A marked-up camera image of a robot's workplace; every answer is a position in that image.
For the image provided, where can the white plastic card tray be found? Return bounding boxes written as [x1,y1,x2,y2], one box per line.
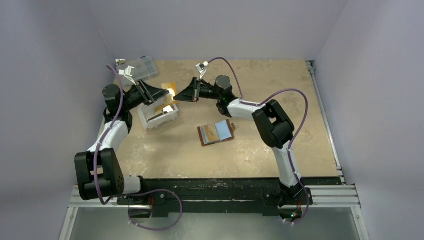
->
[137,103,179,130]

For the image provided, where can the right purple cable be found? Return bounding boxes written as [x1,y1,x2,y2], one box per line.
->
[206,57,311,226]

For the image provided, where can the clear plastic organizer box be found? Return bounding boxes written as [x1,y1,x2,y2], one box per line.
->
[115,56,158,83]

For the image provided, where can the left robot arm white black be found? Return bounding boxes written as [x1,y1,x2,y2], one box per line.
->
[74,80,170,205]

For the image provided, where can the gold logo credit card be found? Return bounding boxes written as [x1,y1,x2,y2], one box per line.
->
[155,82,177,113]

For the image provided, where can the stack of credit cards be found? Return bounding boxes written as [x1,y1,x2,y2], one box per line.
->
[147,111,173,123]

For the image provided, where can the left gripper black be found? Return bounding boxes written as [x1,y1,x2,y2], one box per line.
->
[122,79,170,112]

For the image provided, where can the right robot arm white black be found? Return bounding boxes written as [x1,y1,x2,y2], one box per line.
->
[174,75,311,206]

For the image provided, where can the gold patterned credit card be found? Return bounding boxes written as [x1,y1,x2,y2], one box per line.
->
[201,124,220,145]

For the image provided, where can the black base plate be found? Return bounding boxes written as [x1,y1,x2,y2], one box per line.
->
[113,177,342,220]

